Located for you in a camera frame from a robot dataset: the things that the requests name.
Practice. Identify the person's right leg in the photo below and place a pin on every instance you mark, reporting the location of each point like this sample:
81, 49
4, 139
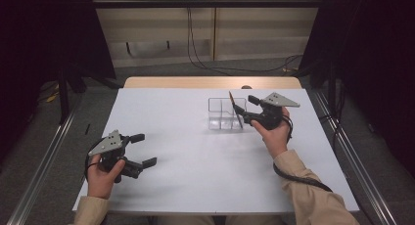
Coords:
254, 221

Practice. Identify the person's right hand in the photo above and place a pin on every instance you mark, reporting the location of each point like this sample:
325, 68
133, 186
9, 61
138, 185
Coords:
277, 140

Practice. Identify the brown round table grommet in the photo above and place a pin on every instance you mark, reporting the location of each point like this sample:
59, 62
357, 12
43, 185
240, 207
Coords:
246, 87

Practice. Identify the person's leg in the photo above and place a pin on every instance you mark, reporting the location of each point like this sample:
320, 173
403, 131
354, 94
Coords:
186, 221
254, 221

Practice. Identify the person's left hand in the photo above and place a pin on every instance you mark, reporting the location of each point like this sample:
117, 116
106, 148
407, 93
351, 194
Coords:
102, 182

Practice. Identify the clear plastic organizer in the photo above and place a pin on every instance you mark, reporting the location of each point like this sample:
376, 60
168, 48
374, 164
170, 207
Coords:
221, 117

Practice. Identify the black curtain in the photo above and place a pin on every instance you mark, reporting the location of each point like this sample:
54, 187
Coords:
375, 55
42, 39

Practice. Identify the person's left leg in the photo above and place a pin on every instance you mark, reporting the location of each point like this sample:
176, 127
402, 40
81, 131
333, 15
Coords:
186, 221

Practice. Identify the small black stick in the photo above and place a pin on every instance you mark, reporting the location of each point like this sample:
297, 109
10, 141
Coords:
87, 129

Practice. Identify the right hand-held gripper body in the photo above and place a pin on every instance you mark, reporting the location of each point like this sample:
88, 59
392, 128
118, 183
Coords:
272, 115

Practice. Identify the black stand post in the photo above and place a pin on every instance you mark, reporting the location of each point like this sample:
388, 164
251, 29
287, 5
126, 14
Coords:
63, 98

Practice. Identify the aluminium rail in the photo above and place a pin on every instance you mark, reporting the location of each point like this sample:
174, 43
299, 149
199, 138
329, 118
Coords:
368, 172
42, 166

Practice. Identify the black pen with gold end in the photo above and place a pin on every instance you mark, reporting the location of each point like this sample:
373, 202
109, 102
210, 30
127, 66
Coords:
232, 99

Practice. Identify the wooden table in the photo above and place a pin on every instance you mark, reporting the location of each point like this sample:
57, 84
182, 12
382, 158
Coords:
195, 82

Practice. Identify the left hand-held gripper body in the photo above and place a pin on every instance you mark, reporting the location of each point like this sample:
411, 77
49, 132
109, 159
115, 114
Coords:
109, 143

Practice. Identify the beige desk leg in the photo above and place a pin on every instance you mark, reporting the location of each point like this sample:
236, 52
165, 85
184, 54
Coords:
215, 29

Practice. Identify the black horizontal bar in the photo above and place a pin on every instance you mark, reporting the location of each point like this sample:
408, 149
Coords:
195, 4

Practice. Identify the white table mat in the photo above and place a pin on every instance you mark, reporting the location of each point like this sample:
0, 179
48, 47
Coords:
195, 169

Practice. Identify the short black foot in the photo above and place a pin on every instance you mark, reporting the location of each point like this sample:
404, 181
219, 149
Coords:
168, 44
128, 48

